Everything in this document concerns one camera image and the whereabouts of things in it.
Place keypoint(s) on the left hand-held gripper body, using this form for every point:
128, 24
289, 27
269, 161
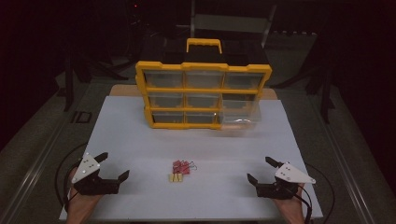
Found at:
90, 186

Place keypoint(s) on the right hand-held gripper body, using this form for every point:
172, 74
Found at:
280, 189

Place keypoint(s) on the yellow binder clip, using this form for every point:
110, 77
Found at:
179, 177
171, 177

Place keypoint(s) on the clear plastic drawer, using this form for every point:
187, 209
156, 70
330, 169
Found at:
239, 119

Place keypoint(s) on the yellow black drawer organizer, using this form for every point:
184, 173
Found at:
202, 91

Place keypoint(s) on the person's left hand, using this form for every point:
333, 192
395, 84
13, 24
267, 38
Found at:
81, 202

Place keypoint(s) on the person's right hand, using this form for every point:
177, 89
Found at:
292, 207

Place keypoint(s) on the black tripod stand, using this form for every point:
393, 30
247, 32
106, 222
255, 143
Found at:
325, 99
69, 87

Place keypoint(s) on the set of closed clear drawers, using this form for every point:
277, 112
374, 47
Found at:
163, 79

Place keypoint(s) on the metal floor rail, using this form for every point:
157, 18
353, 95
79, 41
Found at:
345, 174
37, 161

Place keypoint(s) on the grey metal frame stand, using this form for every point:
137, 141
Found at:
230, 23

